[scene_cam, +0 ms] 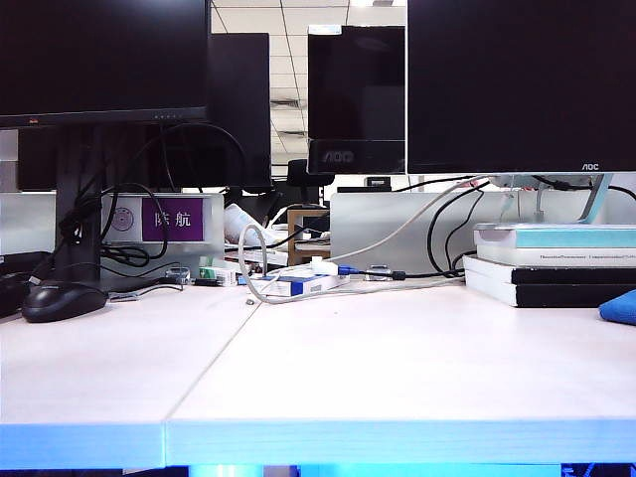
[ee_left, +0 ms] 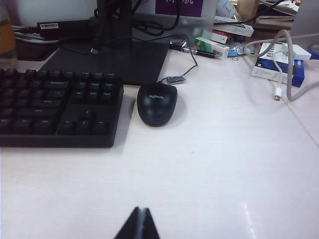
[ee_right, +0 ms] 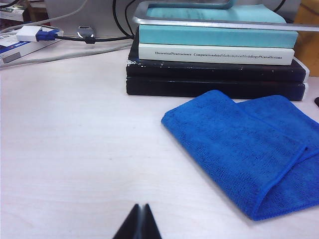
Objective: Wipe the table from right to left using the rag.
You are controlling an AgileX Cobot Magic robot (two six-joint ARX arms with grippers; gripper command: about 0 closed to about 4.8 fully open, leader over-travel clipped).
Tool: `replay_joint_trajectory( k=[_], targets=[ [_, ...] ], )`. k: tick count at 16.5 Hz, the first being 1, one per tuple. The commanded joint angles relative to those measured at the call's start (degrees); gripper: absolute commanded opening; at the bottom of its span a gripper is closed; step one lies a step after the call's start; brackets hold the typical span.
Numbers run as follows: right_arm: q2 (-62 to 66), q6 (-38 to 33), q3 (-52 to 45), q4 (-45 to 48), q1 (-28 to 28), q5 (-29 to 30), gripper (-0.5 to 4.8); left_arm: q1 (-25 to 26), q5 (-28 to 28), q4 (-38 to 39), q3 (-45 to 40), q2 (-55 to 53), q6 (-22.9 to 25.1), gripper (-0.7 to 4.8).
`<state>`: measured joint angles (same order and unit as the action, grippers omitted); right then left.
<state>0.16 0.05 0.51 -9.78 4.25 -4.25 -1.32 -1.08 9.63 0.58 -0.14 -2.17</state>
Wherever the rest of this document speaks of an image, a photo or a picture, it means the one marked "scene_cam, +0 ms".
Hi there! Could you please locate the blue microfiber rag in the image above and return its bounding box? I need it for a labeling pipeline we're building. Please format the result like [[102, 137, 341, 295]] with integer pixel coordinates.
[[598, 291, 636, 327]]

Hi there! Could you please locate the wooden shelf box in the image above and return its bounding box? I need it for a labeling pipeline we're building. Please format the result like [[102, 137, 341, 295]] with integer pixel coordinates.
[[286, 208, 332, 266]]

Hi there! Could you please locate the white adapter with blue plug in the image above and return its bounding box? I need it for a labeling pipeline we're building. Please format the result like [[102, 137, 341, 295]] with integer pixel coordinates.
[[309, 255, 360, 276]]

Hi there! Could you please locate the blue and white box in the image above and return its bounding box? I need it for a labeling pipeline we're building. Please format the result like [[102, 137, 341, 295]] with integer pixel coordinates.
[[247, 271, 350, 299]]

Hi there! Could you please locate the grey desk partition panel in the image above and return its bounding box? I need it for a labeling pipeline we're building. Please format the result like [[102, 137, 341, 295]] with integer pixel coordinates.
[[329, 190, 636, 278]]

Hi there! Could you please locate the black office chair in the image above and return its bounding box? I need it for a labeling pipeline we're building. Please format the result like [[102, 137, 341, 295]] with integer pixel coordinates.
[[287, 158, 336, 206]]

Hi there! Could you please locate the white crumpled bag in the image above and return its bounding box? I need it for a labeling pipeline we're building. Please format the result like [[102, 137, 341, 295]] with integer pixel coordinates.
[[223, 203, 280, 245]]

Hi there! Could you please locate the green and white small box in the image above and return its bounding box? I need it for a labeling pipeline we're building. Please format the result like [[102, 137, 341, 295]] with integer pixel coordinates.
[[198, 254, 240, 288]]

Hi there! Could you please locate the small black AOC monitor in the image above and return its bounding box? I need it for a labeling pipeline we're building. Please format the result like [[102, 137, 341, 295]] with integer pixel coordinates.
[[306, 24, 408, 176]]

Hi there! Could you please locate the white book with spine text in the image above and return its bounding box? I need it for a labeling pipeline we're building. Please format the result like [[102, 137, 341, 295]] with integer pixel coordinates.
[[475, 244, 636, 269]]

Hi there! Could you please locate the teal covered book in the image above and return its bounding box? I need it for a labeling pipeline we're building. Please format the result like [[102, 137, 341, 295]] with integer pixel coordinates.
[[472, 222, 636, 250]]

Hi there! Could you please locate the large black AOC monitor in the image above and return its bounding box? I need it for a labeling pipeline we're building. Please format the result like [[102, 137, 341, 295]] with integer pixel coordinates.
[[405, 0, 636, 226]]

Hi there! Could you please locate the black and white book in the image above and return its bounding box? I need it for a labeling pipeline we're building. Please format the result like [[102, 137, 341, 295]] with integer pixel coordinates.
[[464, 271, 636, 309], [462, 253, 636, 287]]

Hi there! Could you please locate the black computer mouse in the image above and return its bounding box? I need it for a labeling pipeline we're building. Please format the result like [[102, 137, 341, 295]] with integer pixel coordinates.
[[21, 280, 110, 324]]

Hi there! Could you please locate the black monitor with dark stand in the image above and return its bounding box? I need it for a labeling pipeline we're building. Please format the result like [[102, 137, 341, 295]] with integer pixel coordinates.
[[0, 0, 212, 295]]

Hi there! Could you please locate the frosted desk partition panel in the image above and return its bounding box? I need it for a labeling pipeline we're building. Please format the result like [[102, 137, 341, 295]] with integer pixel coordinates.
[[0, 190, 58, 255]]

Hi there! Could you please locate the black keyboard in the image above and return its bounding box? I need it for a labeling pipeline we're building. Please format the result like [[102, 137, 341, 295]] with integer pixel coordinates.
[[0, 270, 32, 320]]

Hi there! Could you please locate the grey looped cable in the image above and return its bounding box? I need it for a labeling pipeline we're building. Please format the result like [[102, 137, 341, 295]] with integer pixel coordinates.
[[237, 223, 467, 306]]

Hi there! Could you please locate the white monitor cable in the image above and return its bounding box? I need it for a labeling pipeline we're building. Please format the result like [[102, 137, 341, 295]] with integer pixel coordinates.
[[325, 174, 493, 264]]

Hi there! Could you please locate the black cable with ferrite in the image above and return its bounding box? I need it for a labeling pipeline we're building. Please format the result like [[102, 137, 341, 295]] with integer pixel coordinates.
[[365, 267, 466, 280]]

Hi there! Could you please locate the black curved cable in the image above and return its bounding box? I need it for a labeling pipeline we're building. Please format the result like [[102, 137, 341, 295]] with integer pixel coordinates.
[[426, 181, 492, 278]]

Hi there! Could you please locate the black arched cable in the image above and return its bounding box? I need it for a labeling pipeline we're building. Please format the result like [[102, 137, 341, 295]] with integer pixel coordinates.
[[123, 121, 248, 195]]

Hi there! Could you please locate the black cable bundle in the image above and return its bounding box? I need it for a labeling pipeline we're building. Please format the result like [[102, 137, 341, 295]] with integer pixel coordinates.
[[29, 182, 171, 289]]

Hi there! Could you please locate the thin black monitor cable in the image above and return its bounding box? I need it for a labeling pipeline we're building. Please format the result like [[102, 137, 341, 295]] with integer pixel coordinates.
[[530, 173, 636, 203]]

